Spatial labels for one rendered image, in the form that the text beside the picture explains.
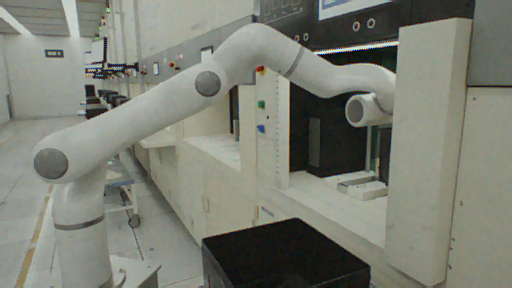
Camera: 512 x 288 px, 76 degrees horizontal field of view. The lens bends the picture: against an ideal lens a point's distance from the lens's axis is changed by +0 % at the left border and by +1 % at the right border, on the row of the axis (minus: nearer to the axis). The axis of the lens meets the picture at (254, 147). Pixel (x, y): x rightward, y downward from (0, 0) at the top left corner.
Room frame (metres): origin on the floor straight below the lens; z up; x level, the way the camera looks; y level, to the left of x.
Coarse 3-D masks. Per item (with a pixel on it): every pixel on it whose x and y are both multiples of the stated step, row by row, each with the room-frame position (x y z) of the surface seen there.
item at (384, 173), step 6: (384, 132) 1.04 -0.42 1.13; (390, 132) 1.02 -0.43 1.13; (384, 138) 1.04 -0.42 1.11; (390, 138) 1.02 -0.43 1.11; (384, 144) 1.04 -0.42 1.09; (390, 144) 1.02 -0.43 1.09; (384, 150) 1.04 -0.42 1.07; (390, 150) 1.02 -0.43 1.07; (384, 156) 1.04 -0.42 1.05; (384, 162) 1.04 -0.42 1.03; (378, 168) 1.06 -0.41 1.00; (384, 168) 1.03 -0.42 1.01; (378, 174) 1.06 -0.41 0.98; (384, 174) 1.03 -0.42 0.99; (378, 180) 1.05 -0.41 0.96; (384, 180) 1.03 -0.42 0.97
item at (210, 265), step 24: (216, 240) 0.73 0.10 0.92; (240, 240) 0.76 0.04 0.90; (264, 240) 0.79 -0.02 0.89; (288, 240) 0.82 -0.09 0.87; (312, 240) 0.77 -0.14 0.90; (216, 264) 0.61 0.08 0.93; (240, 264) 0.76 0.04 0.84; (264, 264) 0.79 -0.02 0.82; (288, 264) 0.82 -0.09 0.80; (312, 264) 0.77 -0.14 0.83; (336, 264) 0.68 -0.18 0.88; (360, 264) 0.61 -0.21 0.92
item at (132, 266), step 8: (112, 256) 0.94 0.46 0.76; (128, 264) 0.90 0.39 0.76; (136, 264) 0.90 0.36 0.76; (144, 264) 0.90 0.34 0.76; (152, 264) 0.89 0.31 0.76; (160, 264) 0.89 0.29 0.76; (56, 272) 0.86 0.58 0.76; (128, 272) 0.85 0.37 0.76; (136, 272) 0.85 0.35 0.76; (144, 272) 0.85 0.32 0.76; (152, 272) 0.85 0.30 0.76; (40, 280) 0.82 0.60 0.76; (48, 280) 0.82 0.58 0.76; (128, 280) 0.82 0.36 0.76; (136, 280) 0.81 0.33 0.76; (144, 280) 0.82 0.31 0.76; (152, 280) 0.86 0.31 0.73
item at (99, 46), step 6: (96, 42) 3.83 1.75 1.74; (102, 42) 3.69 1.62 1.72; (96, 48) 3.82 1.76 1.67; (102, 48) 3.68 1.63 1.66; (96, 54) 3.81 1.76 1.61; (102, 54) 3.67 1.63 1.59; (96, 60) 3.80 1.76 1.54; (102, 60) 3.66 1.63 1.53; (108, 66) 3.84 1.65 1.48; (114, 66) 3.85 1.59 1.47; (120, 66) 3.86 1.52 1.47; (126, 66) 3.87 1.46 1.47; (132, 66) 3.96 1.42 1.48
